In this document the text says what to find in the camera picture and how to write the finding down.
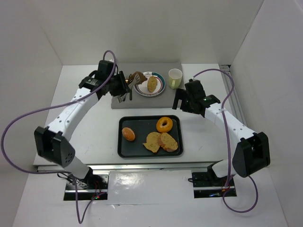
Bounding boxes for metal food tongs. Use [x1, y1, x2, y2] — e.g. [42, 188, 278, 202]
[117, 77, 139, 103]

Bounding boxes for dark brown bread piece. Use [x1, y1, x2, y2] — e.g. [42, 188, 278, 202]
[128, 71, 147, 84]

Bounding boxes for small orange bun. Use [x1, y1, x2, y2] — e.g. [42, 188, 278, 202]
[122, 127, 135, 141]

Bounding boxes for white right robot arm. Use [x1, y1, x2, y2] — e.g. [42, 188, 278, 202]
[172, 79, 270, 178]

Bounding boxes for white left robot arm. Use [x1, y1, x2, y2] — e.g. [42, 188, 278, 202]
[34, 60, 131, 184]

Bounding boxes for crusted seeded bread slice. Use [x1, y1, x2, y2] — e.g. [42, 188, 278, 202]
[158, 133, 178, 152]

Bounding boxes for large seeded bread slice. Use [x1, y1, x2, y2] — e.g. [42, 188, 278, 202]
[143, 132, 161, 153]

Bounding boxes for pale green mug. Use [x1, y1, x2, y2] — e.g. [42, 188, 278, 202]
[169, 69, 183, 89]

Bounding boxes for white plate with teal rim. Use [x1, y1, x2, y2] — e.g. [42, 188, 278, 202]
[134, 71, 166, 97]

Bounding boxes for orange glazed donut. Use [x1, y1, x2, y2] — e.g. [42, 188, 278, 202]
[156, 117, 173, 133]

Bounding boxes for black baking tray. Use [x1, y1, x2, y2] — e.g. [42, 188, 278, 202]
[117, 115, 183, 158]

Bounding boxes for aluminium rail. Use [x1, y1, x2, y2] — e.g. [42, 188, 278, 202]
[35, 162, 223, 171]

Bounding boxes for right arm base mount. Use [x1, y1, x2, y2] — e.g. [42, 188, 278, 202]
[188, 172, 237, 199]

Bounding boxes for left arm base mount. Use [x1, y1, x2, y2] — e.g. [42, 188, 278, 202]
[57, 174, 109, 201]

